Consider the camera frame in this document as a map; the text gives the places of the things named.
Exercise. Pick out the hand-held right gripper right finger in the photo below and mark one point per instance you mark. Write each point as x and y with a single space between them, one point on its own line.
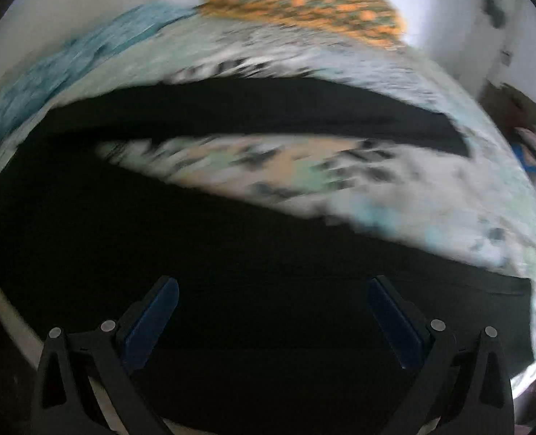
395 324

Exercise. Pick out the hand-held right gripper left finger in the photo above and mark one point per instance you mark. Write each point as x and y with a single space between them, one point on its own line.
153 324

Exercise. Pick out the black pants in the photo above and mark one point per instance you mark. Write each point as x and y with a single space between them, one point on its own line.
249 303

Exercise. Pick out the leaf print bed sheet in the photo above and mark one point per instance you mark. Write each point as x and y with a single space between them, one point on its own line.
385 185

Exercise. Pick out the blue object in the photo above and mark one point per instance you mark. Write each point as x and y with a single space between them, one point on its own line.
528 154

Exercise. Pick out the brown object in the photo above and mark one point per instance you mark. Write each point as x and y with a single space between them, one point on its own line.
512 104

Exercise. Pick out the teal floral blanket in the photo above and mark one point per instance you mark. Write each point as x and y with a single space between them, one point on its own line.
68 68

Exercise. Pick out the white door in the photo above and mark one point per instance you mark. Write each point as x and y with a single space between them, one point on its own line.
512 54

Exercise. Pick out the orange patterned pillow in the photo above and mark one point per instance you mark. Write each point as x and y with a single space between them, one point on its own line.
304 4

